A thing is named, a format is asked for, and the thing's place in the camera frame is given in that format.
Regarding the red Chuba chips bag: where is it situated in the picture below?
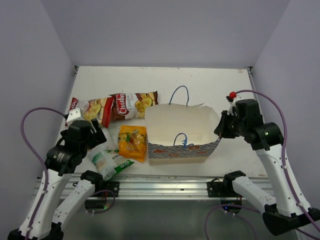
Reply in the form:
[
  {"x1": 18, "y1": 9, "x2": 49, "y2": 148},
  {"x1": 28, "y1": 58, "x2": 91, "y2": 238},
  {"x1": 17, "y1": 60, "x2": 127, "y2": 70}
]
[{"x1": 69, "y1": 96, "x2": 114, "y2": 128}]

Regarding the orange candy bag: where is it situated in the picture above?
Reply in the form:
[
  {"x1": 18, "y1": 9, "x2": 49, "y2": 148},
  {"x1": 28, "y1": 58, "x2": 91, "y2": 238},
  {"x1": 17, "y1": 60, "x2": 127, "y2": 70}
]
[{"x1": 117, "y1": 125, "x2": 147, "y2": 163}]

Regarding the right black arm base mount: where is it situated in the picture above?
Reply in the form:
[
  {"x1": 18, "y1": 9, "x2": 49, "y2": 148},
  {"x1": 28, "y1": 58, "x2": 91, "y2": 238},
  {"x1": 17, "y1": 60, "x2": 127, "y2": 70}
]
[{"x1": 206, "y1": 178, "x2": 240, "y2": 198}]

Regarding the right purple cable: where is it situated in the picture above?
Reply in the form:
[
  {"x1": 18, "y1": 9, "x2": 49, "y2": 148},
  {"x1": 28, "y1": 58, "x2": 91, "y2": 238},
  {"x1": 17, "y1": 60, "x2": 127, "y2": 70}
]
[{"x1": 234, "y1": 89, "x2": 320, "y2": 227}]

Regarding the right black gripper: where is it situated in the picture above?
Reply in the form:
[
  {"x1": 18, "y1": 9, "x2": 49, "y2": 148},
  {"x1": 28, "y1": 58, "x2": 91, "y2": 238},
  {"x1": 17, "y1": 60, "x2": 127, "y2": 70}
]
[{"x1": 214, "y1": 110, "x2": 247, "y2": 139}]

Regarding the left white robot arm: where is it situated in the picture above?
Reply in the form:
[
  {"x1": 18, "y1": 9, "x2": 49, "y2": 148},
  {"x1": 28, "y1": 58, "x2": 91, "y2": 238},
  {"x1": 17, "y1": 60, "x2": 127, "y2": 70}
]
[{"x1": 7, "y1": 118, "x2": 107, "y2": 240}]

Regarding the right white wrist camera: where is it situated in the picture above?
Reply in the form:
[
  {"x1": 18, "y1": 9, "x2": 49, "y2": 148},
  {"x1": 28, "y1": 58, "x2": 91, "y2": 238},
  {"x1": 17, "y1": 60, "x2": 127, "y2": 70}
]
[{"x1": 226, "y1": 91, "x2": 242, "y2": 116}]

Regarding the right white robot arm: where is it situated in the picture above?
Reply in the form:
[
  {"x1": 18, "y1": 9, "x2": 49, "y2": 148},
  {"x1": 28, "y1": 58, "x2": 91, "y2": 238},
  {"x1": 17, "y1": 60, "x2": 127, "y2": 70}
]
[{"x1": 214, "y1": 97, "x2": 320, "y2": 236}]

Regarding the brown Chuba cassava chips bag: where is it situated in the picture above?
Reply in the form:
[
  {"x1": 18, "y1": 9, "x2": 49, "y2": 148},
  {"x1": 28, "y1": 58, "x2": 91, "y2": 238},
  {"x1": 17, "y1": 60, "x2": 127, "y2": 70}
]
[{"x1": 110, "y1": 91, "x2": 159, "y2": 122}]

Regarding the green Chuba chips bag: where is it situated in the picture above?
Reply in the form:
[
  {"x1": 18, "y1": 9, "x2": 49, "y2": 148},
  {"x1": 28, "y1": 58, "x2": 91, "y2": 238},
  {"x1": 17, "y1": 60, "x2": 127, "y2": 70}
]
[{"x1": 87, "y1": 128, "x2": 135, "y2": 181}]

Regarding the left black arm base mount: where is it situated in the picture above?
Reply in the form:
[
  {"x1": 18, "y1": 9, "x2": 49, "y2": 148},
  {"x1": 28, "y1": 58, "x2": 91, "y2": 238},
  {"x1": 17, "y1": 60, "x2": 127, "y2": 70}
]
[{"x1": 90, "y1": 180, "x2": 120, "y2": 199}]

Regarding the patterned paper bag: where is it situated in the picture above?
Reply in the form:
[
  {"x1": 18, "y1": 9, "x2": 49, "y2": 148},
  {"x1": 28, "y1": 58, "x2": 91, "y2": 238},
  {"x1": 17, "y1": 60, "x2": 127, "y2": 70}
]
[{"x1": 144, "y1": 85, "x2": 222, "y2": 166}]

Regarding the purple cable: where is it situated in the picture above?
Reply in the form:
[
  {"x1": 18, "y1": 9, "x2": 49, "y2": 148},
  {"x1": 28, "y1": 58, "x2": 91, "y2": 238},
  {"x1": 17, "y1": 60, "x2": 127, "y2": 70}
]
[
  {"x1": 234, "y1": 89, "x2": 320, "y2": 227},
  {"x1": 20, "y1": 107, "x2": 66, "y2": 236}
]

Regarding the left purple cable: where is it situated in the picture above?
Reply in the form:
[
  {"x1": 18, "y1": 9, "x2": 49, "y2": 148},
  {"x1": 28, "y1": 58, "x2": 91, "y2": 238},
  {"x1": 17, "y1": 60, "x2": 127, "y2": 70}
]
[{"x1": 20, "y1": 107, "x2": 66, "y2": 236}]

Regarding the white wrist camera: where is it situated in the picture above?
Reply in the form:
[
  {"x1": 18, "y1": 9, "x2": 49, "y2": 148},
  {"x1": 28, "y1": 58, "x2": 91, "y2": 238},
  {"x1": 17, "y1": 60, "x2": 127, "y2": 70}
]
[
  {"x1": 65, "y1": 108, "x2": 84, "y2": 126},
  {"x1": 226, "y1": 91, "x2": 242, "y2": 116}
]

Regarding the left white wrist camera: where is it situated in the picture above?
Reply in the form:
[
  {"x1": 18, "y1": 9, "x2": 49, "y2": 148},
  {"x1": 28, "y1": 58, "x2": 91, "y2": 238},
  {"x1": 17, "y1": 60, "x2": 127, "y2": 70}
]
[{"x1": 65, "y1": 108, "x2": 84, "y2": 126}]

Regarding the aluminium mounting rail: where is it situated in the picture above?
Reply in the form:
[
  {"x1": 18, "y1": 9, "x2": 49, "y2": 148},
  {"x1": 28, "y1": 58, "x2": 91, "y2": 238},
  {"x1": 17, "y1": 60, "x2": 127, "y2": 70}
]
[{"x1": 31, "y1": 174, "x2": 276, "y2": 201}]

